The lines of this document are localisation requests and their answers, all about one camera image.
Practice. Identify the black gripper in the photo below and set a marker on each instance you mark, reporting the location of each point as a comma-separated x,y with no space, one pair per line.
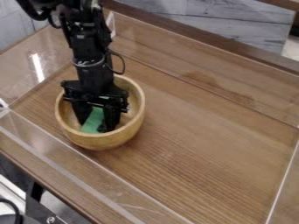
94,90

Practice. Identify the green rectangular block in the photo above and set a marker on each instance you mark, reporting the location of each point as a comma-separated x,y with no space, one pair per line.
92,124

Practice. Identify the brown wooden bowl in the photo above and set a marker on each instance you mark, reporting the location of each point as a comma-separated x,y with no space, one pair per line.
130,120

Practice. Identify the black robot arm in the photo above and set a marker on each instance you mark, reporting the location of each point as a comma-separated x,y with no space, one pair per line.
80,19

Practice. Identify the black table leg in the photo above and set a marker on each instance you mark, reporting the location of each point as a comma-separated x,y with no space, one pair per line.
34,191

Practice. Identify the clear acrylic tray wall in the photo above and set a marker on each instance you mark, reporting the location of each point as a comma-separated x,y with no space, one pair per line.
90,189

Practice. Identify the clear acrylic corner bracket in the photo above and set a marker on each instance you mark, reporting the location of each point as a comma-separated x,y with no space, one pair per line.
110,24

